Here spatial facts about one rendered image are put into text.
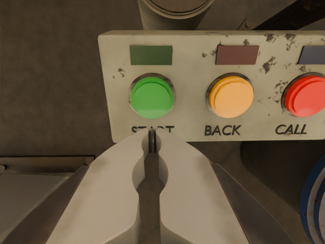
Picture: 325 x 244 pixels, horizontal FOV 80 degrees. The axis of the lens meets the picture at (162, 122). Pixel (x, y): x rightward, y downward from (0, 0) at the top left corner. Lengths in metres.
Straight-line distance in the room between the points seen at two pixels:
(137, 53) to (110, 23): 0.67
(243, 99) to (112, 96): 0.12
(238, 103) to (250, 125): 0.04
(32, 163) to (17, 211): 0.35
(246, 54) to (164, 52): 0.07
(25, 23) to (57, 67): 0.19
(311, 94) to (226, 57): 0.09
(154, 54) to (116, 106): 0.06
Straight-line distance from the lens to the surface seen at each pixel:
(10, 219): 0.62
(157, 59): 0.18
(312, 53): 0.22
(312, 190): 0.54
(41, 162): 0.94
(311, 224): 0.58
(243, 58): 0.19
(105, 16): 0.86
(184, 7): 0.29
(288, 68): 0.22
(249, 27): 0.89
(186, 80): 0.19
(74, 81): 0.85
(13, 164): 1.00
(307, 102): 0.23
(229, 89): 0.19
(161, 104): 0.18
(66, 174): 0.82
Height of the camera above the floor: 0.79
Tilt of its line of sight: 81 degrees down
